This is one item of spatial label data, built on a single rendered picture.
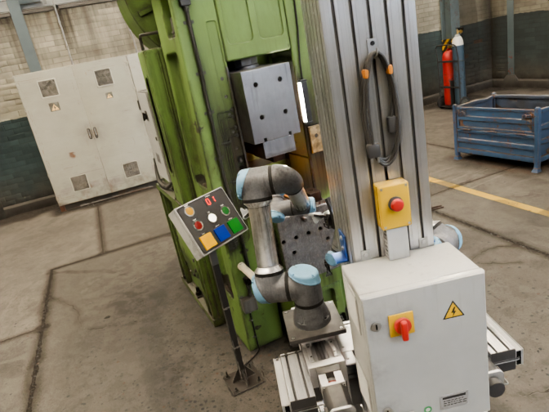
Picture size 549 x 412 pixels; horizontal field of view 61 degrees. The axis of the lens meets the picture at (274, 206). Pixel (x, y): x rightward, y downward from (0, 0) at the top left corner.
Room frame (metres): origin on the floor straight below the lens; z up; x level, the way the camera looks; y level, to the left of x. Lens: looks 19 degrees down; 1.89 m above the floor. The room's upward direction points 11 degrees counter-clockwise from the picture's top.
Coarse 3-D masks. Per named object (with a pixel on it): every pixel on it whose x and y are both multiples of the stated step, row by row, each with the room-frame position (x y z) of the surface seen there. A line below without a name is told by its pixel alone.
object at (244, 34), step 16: (224, 0) 2.76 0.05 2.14; (240, 0) 2.80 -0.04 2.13; (256, 0) 2.83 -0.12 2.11; (272, 0) 2.87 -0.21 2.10; (224, 16) 2.75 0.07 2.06; (240, 16) 2.79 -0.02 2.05; (256, 16) 2.82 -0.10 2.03; (272, 16) 2.86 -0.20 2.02; (224, 32) 2.74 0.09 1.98; (240, 32) 2.78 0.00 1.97; (256, 32) 2.81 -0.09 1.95; (272, 32) 2.86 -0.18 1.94; (224, 48) 2.74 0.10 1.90; (240, 48) 2.77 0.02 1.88; (256, 48) 2.80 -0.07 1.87; (272, 48) 2.84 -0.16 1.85; (288, 48) 2.88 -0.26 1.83
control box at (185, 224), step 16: (208, 192) 2.42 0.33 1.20; (224, 192) 2.47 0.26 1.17; (176, 208) 2.25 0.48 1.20; (192, 208) 2.29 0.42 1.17; (208, 208) 2.34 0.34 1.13; (176, 224) 2.24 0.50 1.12; (192, 224) 2.23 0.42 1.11; (208, 224) 2.28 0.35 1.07; (224, 224) 2.33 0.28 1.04; (192, 240) 2.18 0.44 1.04; (224, 240) 2.26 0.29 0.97
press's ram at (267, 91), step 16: (272, 64) 2.82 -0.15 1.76; (288, 64) 2.72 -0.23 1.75; (240, 80) 2.62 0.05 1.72; (256, 80) 2.64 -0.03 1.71; (272, 80) 2.67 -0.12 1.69; (288, 80) 2.71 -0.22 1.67; (240, 96) 2.67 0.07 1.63; (256, 96) 2.63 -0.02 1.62; (272, 96) 2.67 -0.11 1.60; (288, 96) 2.70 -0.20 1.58; (240, 112) 2.71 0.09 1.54; (256, 112) 2.62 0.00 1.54; (272, 112) 2.66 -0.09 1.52; (288, 112) 2.70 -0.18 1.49; (256, 128) 2.61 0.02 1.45; (272, 128) 2.65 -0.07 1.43; (288, 128) 2.69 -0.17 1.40; (256, 144) 2.61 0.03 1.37
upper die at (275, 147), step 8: (288, 136) 2.69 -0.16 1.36; (248, 144) 2.83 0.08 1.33; (264, 144) 2.63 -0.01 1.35; (272, 144) 2.64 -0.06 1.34; (280, 144) 2.66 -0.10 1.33; (288, 144) 2.68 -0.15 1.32; (248, 152) 2.86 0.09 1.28; (256, 152) 2.75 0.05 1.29; (264, 152) 2.63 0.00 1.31; (272, 152) 2.64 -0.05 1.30; (280, 152) 2.66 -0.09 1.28
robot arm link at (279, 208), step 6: (276, 198) 2.06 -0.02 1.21; (282, 198) 2.07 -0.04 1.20; (270, 204) 2.05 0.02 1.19; (276, 204) 2.04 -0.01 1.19; (282, 204) 2.03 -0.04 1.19; (288, 204) 2.02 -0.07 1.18; (270, 210) 2.03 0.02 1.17; (276, 210) 2.02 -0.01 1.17; (282, 210) 2.02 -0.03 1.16; (288, 210) 2.01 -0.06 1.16; (276, 216) 2.00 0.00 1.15; (282, 216) 2.00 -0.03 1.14; (288, 216) 2.03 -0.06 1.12; (276, 222) 2.03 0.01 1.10
